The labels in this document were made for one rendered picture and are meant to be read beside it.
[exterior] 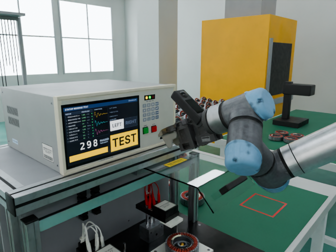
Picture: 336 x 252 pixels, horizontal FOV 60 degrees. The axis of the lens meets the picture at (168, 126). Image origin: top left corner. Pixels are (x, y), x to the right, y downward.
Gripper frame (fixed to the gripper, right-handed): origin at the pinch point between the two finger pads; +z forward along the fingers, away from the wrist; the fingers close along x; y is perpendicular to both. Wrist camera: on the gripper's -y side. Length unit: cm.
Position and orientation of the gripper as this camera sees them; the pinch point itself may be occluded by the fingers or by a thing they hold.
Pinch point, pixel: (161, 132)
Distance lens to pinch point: 89.0
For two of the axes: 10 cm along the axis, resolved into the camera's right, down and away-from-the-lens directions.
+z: -6.7, 2.7, 6.9
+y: 3.1, 9.5, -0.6
